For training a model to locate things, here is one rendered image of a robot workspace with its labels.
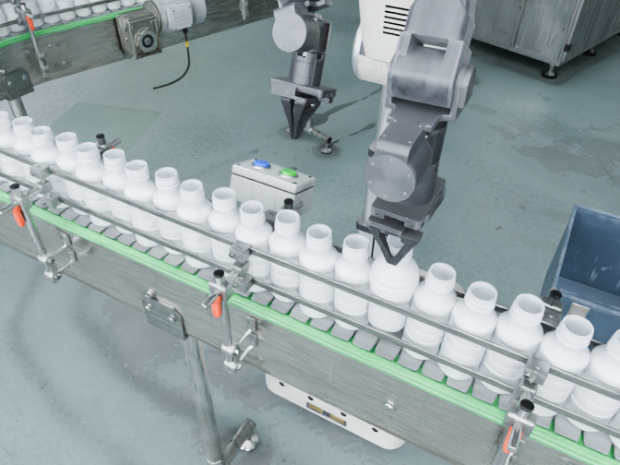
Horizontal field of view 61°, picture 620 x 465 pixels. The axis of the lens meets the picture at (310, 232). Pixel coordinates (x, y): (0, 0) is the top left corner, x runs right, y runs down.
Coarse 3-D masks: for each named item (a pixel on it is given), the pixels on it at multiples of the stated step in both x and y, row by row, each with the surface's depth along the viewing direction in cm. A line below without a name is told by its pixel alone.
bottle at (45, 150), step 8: (32, 128) 99; (40, 128) 100; (48, 128) 100; (32, 136) 98; (40, 136) 98; (48, 136) 99; (40, 144) 99; (48, 144) 99; (32, 152) 100; (40, 152) 99; (48, 152) 100; (56, 152) 101; (32, 160) 101; (40, 160) 100; (48, 160) 100; (56, 168) 101; (56, 176) 102; (56, 184) 103; (56, 192) 104; (64, 192) 105; (56, 208) 108; (64, 208) 107
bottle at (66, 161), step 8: (56, 136) 97; (64, 136) 98; (72, 136) 99; (56, 144) 97; (64, 144) 96; (72, 144) 97; (64, 152) 97; (72, 152) 98; (56, 160) 99; (64, 160) 98; (72, 160) 98; (64, 168) 98; (72, 168) 98; (64, 184) 102; (72, 184) 100; (72, 192) 102; (80, 192) 102; (72, 200) 103; (80, 200) 103; (72, 208) 106
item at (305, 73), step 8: (296, 56) 88; (304, 56) 89; (312, 56) 88; (320, 56) 89; (296, 64) 89; (304, 64) 88; (312, 64) 88; (320, 64) 89; (296, 72) 89; (304, 72) 89; (312, 72) 89; (320, 72) 90; (272, 80) 91; (280, 80) 90; (288, 80) 91; (296, 80) 89; (304, 80) 89; (312, 80) 89; (320, 80) 91; (304, 88) 89; (312, 88) 88; (320, 88) 90; (328, 88) 92; (320, 96) 88
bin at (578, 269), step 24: (576, 216) 121; (600, 216) 118; (576, 240) 124; (600, 240) 122; (552, 264) 125; (576, 264) 128; (600, 264) 125; (576, 288) 130; (600, 288) 129; (576, 312) 98; (600, 312) 96; (600, 336) 100
